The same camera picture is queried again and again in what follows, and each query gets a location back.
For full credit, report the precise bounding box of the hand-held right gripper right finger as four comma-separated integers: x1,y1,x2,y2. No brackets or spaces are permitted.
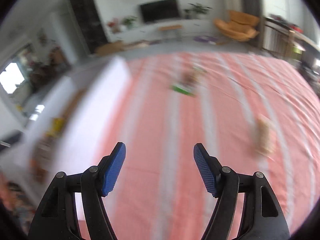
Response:
193,143,291,240

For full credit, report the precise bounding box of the large potted plant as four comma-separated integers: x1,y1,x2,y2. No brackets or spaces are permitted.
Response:
187,3,212,19

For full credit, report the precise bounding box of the orange header clear snack packet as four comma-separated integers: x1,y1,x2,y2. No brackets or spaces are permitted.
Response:
252,115,276,157

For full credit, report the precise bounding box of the red flower vase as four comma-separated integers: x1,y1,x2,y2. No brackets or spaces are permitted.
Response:
107,19,121,34

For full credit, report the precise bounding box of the grey curtain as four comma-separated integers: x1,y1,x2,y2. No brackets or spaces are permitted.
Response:
240,0,264,48

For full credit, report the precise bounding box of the purple floor mat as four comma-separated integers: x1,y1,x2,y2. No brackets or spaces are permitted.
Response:
194,35,217,43

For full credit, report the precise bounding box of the green flower bouquet vase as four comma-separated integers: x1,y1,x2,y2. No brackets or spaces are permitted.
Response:
122,16,138,29

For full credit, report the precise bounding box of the white television cabinet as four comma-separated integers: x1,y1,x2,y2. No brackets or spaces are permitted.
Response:
106,17,218,41

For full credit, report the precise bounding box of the dark tall cabinet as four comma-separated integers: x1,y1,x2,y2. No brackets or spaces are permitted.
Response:
67,0,109,55

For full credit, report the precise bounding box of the white cardboard box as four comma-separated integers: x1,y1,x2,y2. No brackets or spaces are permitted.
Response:
15,57,132,220

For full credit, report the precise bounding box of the black television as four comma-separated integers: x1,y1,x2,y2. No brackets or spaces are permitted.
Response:
139,0,181,24

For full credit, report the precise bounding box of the orange lounge chair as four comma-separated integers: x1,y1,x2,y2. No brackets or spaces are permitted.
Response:
213,10,260,42

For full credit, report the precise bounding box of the brown cardboard box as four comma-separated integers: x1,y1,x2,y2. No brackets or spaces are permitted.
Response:
96,41,125,56

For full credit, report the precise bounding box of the wooden crib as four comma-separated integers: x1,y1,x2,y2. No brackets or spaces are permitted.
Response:
262,16,320,63

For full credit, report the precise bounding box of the green snack packet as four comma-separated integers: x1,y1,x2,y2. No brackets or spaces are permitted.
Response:
171,84,198,97

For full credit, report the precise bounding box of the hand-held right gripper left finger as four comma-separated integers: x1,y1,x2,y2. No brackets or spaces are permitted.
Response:
27,142,127,240

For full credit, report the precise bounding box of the wooden stool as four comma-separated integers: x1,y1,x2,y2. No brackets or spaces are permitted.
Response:
159,24,182,41

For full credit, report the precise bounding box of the small clear brown snack packet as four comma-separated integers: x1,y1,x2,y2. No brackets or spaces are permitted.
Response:
182,70,199,86

